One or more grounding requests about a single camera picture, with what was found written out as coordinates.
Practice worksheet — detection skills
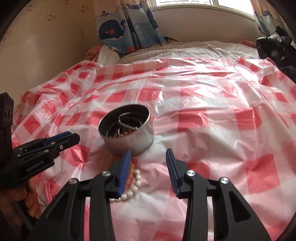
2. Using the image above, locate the silver bangle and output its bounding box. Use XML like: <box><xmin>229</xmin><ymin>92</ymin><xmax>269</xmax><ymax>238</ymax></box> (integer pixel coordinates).
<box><xmin>118</xmin><ymin>113</ymin><xmax>142</xmax><ymax>131</ymax></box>

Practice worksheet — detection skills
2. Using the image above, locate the white bead bracelet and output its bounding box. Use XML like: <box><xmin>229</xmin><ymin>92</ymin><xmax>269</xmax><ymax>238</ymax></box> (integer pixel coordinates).
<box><xmin>109</xmin><ymin>169</ymin><xmax>142</xmax><ymax>202</ymax></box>

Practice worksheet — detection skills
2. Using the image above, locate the left hand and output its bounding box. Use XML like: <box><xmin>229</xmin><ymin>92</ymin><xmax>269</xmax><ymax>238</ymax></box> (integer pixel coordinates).
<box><xmin>1</xmin><ymin>180</ymin><xmax>41</xmax><ymax>231</ymax></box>

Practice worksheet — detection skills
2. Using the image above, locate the round silver metal tin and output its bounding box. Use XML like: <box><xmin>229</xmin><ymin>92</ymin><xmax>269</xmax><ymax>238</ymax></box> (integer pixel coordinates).
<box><xmin>98</xmin><ymin>104</ymin><xmax>155</xmax><ymax>157</ymax></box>

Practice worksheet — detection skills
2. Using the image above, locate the pink stuffed toy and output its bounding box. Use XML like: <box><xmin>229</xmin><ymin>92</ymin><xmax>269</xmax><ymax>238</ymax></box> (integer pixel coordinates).
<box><xmin>86</xmin><ymin>45</ymin><xmax>103</xmax><ymax>60</ymax></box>

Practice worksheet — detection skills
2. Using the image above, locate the striped pillow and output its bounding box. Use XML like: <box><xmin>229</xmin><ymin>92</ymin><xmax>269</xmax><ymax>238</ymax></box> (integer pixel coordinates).
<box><xmin>95</xmin><ymin>45</ymin><xmax>120</xmax><ymax>66</ymax></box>

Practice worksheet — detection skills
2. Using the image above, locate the red white checkered plastic sheet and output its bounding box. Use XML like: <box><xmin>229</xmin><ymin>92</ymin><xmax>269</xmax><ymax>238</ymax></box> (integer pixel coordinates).
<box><xmin>12</xmin><ymin>58</ymin><xmax>295</xmax><ymax>240</ymax></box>

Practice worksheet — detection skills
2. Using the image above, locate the whale print curtain left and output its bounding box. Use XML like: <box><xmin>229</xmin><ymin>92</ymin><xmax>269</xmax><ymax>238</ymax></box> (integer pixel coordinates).
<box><xmin>93</xmin><ymin>0</ymin><xmax>167</xmax><ymax>54</ymax></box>

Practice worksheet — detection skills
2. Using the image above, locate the striped white bedsheet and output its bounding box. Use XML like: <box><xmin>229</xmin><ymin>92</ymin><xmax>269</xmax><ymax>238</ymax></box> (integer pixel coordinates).
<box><xmin>118</xmin><ymin>41</ymin><xmax>259</xmax><ymax>64</ymax></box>

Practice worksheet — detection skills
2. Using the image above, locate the black clothes pile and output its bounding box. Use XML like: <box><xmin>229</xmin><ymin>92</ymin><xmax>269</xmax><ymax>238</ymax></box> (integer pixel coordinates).
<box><xmin>256</xmin><ymin>26</ymin><xmax>296</xmax><ymax>83</ymax></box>

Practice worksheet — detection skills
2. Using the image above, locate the tree print curtain right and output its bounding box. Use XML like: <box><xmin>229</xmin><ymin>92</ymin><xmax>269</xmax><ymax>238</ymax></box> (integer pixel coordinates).
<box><xmin>250</xmin><ymin>0</ymin><xmax>287</xmax><ymax>37</ymax></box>

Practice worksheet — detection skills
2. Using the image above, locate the window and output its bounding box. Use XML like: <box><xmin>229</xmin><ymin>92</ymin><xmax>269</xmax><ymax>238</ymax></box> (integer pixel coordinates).
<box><xmin>148</xmin><ymin>0</ymin><xmax>253</xmax><ymax>16</ymax></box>

